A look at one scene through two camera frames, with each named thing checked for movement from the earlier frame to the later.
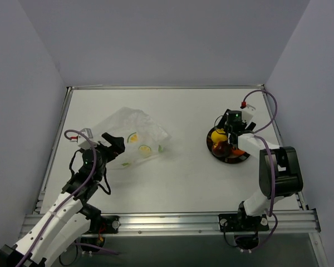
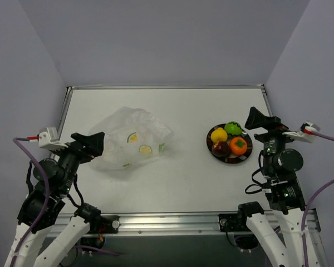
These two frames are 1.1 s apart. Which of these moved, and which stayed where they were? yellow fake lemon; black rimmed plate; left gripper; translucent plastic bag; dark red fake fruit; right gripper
Moved: right gripper; left gripper
Stayed: translucent plastic bag; black rimmed plate; dark red fake fruit; yellow fake lemon
